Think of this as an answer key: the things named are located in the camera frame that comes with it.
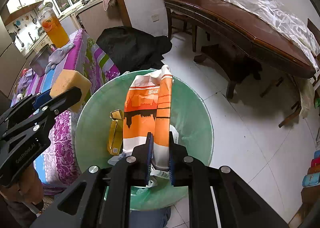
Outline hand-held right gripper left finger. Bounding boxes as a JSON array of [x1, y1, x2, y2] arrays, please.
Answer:
[[30, 132, 154, 228]]

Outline person's left hand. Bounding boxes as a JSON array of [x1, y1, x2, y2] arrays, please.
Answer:
[[10, 165, 44, 218]]

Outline green plastic bin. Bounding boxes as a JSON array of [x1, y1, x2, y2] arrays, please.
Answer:
[[75, 69, 214, 211]]

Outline light blue slipper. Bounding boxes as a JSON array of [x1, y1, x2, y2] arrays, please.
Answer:
[[302, 174, 320, 188]]

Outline black cloth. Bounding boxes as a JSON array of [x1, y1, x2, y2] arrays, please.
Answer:
[[96, 26, 173, 74]]

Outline person's left forearm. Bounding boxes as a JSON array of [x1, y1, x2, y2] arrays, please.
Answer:
[[0, 188, 33, 228]]

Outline metal pot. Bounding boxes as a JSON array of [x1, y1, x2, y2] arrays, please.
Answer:
[[29, 44, 57, 77]]

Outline yellow sponge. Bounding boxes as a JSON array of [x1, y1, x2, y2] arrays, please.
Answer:
[[50, 69, 92, 113]]

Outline purple packet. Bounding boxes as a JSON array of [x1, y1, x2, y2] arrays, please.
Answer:
[[18, 69, 36, 91]]

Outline yellow wrapper in bin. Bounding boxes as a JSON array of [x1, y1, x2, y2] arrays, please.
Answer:
[[108, 109, 125, 156]]

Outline beige hanging cloth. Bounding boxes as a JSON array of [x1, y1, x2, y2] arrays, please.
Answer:
[[299, 78, 317, 119]]

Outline white plastic sheet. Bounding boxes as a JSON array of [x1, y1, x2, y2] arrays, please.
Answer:
[[180, 0, 320, 71]]

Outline beige refrigerator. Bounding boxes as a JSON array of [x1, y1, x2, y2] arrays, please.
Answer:
[[0, 15, 28, 98]]

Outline kitchen counter cabinet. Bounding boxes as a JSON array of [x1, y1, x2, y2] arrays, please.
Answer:
[[32, 0, 110, 51]]

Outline orange slipper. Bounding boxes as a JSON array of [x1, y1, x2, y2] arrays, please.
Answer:
[[307, 159, 320, 175]]

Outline dark wooden dining table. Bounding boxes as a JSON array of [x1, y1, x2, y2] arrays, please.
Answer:
[[162, 0, 316, 99]]

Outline orange juice jar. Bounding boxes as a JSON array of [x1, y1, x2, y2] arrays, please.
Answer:
[[37, 3, 70, 49]]

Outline white cloth glove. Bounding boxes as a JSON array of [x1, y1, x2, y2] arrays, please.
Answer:
[[45, 42, 76, 73]]

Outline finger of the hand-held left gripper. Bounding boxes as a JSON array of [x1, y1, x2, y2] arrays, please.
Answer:
[[0, 91, 54, 125], [5, 86, 83, 141]]

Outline white crumpled packet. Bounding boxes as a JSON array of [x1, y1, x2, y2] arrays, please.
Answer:
[[169, 125, 180, 145]]

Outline upper kitchen cabinet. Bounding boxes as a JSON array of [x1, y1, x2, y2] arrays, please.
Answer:
[[6, 0, 44, 15]]

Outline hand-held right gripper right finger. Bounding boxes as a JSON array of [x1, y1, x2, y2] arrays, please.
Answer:
[[168, 130, 288, 228]]

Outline orange white paper bag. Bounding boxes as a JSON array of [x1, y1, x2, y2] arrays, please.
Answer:
[[123, 65, 174, 172]]

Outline person's leg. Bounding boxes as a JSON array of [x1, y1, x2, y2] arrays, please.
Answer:
[[129, 207, 172, 228]]

